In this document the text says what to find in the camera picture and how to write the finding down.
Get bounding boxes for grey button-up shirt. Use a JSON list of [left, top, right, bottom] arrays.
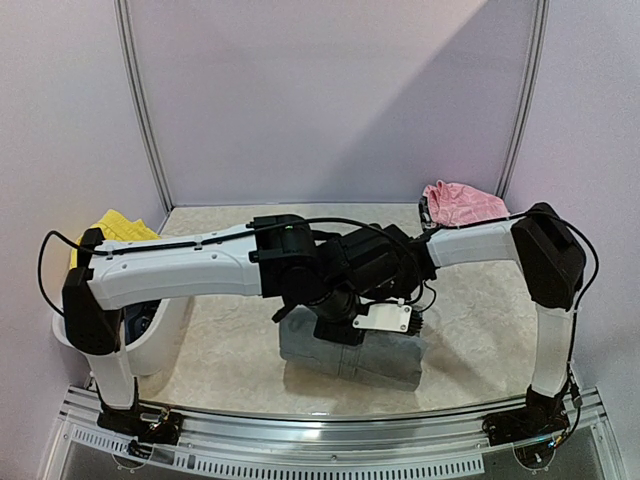
[[279, 307, 427, 392]]

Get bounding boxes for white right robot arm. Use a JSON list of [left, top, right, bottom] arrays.
[[315, 203, 597, 436]]

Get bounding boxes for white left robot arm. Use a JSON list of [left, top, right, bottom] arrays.
[[62, 214, 365, 434]]

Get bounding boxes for white laundry basket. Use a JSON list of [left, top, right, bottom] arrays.
[[52, 297, 194, 377]]

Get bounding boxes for black white patterned garment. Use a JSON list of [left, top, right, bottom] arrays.
[[418, 196, 438, 231]]

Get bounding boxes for pink folded garment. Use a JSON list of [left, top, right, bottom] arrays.
[[423, 180, 510, 226]]

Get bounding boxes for navy blue garment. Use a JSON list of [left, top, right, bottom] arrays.
[[124, 300, 161, 345]]

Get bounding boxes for yellow shorts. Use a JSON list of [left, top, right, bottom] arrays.
[[91, 209, 160, 242]]

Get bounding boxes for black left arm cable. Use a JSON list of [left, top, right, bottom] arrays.
[[38, 217, 436, 321]]

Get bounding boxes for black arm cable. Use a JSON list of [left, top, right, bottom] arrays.
[[419, 209, 600, 401], [38, 217, 436, 321]]

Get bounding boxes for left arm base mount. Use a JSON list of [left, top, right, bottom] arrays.
[[97, 402, 184, 445]]

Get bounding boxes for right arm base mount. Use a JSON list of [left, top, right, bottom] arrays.
[[482, 384, 583, 449]]

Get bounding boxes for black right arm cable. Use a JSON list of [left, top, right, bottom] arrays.
[[419, 209, 600, 401]]

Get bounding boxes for aluminium front rail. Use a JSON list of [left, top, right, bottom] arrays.
[[45, 388, 624, 479]]

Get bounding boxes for right aluminium corner post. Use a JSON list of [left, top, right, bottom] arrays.
[[495, 0, 549, 200]]

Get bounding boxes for aluminium corner post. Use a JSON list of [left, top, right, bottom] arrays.
[[495, 0, 549, 200], [114, 0, 175, 214]]

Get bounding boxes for left aluminium corner post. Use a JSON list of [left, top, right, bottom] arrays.
[[114, 0, 175, 214]]

